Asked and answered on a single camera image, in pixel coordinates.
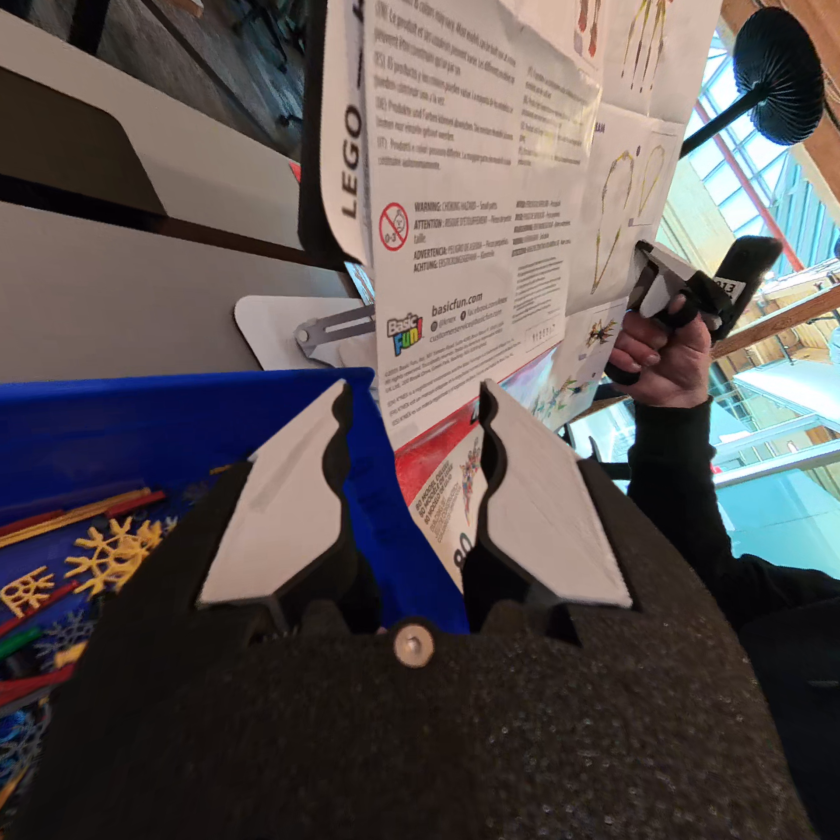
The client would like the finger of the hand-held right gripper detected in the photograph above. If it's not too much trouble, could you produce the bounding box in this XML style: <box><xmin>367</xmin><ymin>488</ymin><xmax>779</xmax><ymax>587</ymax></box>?
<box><xmin>626</xmin><ymin>262</ymin><xmax>689</xmax><ymax>320</ymax></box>
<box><xmin>634</xmin><ymin>239</ymin><xmax>702</xmax><ymax>282</ymax></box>

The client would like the blue plastic bin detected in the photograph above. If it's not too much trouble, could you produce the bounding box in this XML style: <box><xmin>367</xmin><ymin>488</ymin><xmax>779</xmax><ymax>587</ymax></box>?
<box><xmin>0</xmin><ymin>367</ymin><xmax>470</xmax><ymax>834</ymax></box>

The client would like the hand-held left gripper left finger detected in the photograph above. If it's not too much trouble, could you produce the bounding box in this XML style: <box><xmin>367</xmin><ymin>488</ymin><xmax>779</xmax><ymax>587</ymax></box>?
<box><xmin>197</xmin><ymin>378</ymin><xmax>362</xmax><ymax>634</ymax></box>

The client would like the paper instruction sheet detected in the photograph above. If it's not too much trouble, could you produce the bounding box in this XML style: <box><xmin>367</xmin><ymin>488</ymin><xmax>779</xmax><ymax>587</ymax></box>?
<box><xmin>361</xmin><ymin>0</ymin><xmax>726</xmax><ymax>575</ymax></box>

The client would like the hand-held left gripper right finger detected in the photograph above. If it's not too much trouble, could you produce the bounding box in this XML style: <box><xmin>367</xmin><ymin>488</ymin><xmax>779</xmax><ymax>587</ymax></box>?
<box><xmin>462</xmin><ymin>378</ymin><xmax>636</xmax><ymax>631</ymax></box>

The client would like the pile of colourful toy pieces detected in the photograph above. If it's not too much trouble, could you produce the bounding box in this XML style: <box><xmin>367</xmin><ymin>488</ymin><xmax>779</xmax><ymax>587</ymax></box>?
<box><xmin>0</xmin><ymin>462</ymin><xmax>250</xmax><ymax>808</ymax></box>

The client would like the person's right forearm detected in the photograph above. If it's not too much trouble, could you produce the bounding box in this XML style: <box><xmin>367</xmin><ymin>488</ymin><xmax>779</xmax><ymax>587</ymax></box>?
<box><xmin>626</xmin><ymin>395</ymin><xmax>788</xmax><ymax>618</ymax></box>

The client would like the white instruction sign board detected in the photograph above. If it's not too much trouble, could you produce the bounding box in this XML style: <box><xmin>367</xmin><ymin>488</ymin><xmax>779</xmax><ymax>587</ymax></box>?
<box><xmin>298</xmin><ymin>0</ymin><xmax>378</xmax><ymax>270</ymax></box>

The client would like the black pleated floor lamp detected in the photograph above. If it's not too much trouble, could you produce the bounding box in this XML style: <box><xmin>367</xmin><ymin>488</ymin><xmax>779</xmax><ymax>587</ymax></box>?
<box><xmin>679</xmin><ymin>7</ymin><xmax>828</xmax><ymax>158</ymax></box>

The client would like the person's right hand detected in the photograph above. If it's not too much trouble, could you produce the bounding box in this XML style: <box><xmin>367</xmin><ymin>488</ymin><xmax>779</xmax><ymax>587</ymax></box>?
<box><xmin>609</xmin><ymin>308</ymin><xmax>714</xmax><ymax>410</ymax></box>

